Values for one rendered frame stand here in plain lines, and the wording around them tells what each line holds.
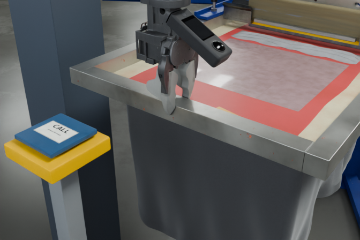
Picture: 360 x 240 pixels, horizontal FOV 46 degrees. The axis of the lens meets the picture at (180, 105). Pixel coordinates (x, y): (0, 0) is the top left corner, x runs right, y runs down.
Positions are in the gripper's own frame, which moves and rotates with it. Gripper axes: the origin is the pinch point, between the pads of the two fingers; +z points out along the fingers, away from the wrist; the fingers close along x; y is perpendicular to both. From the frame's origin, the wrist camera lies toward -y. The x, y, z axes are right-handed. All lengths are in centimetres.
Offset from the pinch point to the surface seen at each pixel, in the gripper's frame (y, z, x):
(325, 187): -20.4, 29.7, -32.4
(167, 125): 8.8, 10.7, -6.8
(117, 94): 14.6, 1.4, 1.9
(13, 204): 116, 98, -21
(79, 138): 7.4, 1.2, 18.0
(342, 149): -29.0, 0.6, -4.3
